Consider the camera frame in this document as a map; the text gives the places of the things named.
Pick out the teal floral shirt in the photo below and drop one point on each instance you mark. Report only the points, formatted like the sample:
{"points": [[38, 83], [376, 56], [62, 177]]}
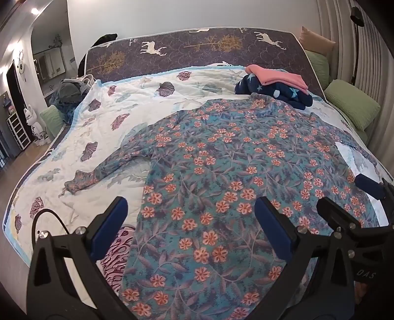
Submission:
{"points": [[215, 184]]}

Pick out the green pillow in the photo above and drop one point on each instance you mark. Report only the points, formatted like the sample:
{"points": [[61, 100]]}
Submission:
{"points": [[351, 103], [318, 67], [50, 120]]}

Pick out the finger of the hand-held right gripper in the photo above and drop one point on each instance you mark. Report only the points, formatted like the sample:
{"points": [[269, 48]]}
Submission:
{"points": [[332, 212], [369, 184]]}

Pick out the pile of grey blue clothes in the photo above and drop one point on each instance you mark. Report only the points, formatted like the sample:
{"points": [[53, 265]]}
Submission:
{"points": [[69, 89]]}

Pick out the white shelf rack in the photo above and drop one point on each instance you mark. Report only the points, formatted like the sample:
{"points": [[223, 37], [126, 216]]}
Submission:
{"points": [[18, 129]]}

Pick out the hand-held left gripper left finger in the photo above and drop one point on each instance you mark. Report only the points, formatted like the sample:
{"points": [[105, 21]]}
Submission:
{"points": [[110, 226]]}

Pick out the pink folded garment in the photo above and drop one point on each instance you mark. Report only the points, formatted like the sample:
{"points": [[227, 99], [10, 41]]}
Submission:
{"points": [[277, 77]]}

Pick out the black floor lamp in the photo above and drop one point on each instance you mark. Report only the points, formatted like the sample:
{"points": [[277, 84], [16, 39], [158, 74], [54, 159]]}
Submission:
{"points": [[357, 14]]}

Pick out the white shell print quilt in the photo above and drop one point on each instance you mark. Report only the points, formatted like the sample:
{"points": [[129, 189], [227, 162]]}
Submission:
{"points": [[123, 98]]}

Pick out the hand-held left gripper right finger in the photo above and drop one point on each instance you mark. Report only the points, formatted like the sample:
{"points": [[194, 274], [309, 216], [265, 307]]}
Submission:
{"points": [[274, 229]]}

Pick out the ceiling spot light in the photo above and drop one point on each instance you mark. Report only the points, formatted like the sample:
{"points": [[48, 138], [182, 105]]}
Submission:
{"points": [[34, 10]]}

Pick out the pink patterned cloth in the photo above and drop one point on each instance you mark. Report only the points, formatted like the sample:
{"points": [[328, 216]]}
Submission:
{"points": [[115, 258]]}

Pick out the white bear figurine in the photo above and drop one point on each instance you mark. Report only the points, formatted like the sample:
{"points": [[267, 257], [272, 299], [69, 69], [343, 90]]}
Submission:
{"points": [[32, 120]]}

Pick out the pale pleated curtain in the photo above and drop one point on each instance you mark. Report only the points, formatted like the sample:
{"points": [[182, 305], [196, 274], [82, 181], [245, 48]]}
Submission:
{"points": [[372, 61]]}

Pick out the white cabinet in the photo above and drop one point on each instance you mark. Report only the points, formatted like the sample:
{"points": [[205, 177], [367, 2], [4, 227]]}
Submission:
{"points": [[49, 63]]}

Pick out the white round wall ornament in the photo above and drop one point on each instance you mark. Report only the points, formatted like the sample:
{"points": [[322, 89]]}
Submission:
{"points": [[21, 66]]}

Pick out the navy star print garment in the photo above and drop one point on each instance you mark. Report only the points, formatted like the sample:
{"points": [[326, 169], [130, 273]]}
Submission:
{"points": [[286, 94]]}

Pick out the beige pillow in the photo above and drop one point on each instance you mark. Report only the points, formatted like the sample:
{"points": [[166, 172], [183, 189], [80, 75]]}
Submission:
{"points": [[317, 43]]}

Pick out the dark deer print mattress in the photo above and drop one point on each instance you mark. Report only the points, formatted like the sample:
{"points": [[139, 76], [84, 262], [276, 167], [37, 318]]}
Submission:
{"points": [[190, 52]]}

